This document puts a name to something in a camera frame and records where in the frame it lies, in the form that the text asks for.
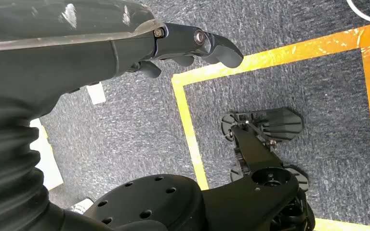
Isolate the small white floor label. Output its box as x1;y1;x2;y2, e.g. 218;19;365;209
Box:
86;82;107;106

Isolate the white flat panel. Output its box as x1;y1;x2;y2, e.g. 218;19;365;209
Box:
28;118;65;191

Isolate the robot left arm ribbed sleeve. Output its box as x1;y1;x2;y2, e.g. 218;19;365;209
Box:
0;93;109;231

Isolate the black perforated robot hip cover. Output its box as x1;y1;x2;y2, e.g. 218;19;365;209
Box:
84;173;207;231

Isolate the yellow floor tape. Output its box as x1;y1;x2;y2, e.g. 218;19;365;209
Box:
171;23;370;231

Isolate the black robot foot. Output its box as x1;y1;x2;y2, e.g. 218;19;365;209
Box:
221;107;309;192

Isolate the white power cable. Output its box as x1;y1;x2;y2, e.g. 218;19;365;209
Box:
345;0;370;24

